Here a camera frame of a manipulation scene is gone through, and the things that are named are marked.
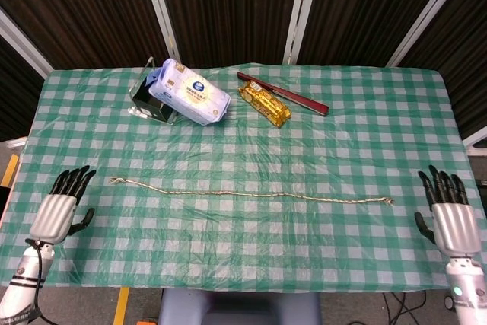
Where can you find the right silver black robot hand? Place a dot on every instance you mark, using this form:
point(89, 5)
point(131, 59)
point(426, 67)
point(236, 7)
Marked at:
point(454, 226)

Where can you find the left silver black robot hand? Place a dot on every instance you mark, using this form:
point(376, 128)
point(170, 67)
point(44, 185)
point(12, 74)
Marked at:
point(53, 214)

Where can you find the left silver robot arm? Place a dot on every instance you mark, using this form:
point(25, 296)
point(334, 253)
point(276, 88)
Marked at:
point(23, 287)

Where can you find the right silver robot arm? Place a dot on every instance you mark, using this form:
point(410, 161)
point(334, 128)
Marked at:
point(468, 290)

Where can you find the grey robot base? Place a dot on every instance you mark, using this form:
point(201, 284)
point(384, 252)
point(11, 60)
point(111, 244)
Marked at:
point(239, 308)

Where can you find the yellow floor tape strip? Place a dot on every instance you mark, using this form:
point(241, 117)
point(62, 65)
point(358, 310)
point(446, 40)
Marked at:
point(10, 169)
point(121, 306)

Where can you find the black open box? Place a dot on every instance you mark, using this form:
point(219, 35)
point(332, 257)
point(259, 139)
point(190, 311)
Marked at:
point(146, 102)

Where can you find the blue paper sheet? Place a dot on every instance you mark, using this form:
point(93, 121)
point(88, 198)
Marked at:
point(153, 77)

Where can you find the green white checkered tablecloth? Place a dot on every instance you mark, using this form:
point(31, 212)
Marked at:
point(304, 142)

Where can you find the blue white tissue pack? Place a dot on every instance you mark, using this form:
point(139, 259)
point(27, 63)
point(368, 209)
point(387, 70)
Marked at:
point(194, 93)

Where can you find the dark red folded fan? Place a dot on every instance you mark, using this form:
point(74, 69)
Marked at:
point(304, 102)

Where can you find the gold foil snack package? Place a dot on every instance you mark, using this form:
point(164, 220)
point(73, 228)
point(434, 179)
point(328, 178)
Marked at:
point(266, 106)

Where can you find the white frame post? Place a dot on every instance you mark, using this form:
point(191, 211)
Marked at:
point(426, 16)
point(23, 41)
point(298, 13)
point(160, 9)

